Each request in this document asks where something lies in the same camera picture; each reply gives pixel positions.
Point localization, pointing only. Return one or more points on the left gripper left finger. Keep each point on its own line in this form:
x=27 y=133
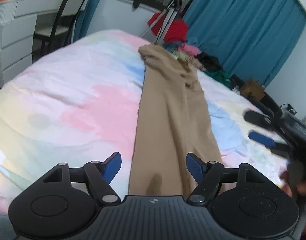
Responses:
x=99 y=176

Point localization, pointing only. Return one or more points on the black leather sofa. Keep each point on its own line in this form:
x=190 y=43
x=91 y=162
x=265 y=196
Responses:
x=267 y=105

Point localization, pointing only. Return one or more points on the right hand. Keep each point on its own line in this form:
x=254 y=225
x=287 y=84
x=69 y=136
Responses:
x=301 y=189

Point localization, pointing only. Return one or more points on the pastel tie-dye bed cover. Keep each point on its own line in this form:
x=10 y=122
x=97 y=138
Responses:
x=72 y=106

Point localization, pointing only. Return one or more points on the pile of mixed clothes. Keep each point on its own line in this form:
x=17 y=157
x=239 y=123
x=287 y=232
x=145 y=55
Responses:
x=206 y=63

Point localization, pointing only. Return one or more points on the blue curtain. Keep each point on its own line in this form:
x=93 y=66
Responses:
x=252 y=39
x=84 y=19

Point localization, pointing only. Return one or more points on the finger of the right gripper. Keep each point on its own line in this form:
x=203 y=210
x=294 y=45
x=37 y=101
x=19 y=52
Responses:
x=264 y=121
x=277 y=148

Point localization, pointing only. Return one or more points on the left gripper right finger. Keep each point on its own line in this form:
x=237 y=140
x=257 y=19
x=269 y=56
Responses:
x=207 y=176

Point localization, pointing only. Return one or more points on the brown paper bag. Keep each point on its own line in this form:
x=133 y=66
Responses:
x=252 y=88

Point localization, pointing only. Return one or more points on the white dresser desk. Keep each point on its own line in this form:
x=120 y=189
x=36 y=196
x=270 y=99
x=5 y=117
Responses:
x=17 y=25

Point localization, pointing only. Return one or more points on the blue left curtain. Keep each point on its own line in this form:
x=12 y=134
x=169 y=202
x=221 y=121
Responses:
x=84 y=19

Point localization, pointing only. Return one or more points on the red garment on tripod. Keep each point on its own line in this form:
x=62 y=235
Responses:
x=177 y=32

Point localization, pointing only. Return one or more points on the blue right curtain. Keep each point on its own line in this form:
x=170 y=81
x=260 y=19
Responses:
x=252 y=39

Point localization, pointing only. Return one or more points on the tan brown garment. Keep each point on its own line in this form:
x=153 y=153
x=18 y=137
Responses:
x=173 y=120

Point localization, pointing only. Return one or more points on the black and white chair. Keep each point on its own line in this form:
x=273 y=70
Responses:
x=60 y=30

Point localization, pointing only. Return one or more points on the silver tripod stand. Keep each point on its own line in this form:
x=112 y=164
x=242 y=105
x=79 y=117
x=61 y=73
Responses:
x=170 y=13

